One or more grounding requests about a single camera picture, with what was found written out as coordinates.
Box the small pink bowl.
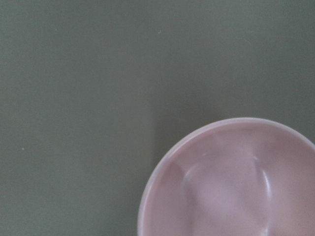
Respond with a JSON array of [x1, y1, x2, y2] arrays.
[[137, 118, 315, 236]]

